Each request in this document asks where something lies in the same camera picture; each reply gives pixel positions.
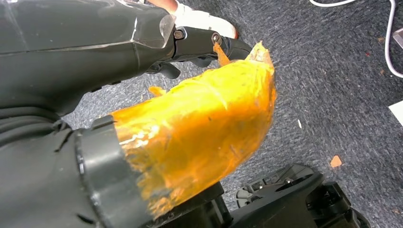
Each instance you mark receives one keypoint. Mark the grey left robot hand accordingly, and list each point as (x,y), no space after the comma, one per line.
(78,47)

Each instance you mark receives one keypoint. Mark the person's foot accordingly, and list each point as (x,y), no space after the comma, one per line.
(204,22)

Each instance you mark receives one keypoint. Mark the black machine base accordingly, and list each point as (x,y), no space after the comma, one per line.
(283,204)

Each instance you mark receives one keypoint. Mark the orange scrap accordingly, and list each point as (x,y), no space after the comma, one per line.
(336,161)

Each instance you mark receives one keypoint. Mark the grey plug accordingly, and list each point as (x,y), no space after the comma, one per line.
(399,37)

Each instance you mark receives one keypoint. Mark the white paper sheet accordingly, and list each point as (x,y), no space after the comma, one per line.
(397,112)

